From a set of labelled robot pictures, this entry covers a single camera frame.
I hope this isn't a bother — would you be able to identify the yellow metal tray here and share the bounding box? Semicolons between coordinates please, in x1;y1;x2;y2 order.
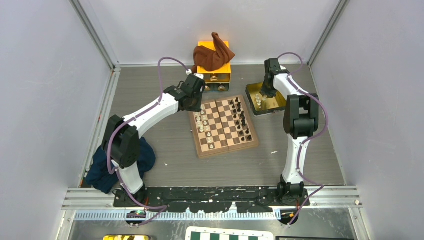
245;82;286;117

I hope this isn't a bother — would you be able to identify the brown cloth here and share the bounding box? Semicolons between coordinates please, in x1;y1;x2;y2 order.
191;32;236;74

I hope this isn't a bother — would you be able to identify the green white chess mat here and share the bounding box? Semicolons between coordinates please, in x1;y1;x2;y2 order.
184;226;276;240

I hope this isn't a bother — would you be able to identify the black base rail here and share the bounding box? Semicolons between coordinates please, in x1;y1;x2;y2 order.
112;186;310;214

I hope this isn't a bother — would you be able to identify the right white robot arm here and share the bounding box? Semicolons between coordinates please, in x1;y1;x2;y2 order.
260;58;319;206

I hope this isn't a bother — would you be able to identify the dark blue cloth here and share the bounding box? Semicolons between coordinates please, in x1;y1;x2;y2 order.
85;137;156;194

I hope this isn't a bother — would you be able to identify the yellow drawer box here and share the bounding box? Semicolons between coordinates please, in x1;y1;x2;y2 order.
196;62;232;93

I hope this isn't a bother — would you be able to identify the wooden chess board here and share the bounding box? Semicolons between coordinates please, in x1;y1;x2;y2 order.
188;95;260;158

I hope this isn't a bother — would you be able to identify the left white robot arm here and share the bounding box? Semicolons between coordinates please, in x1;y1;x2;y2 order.
101;72;206;207

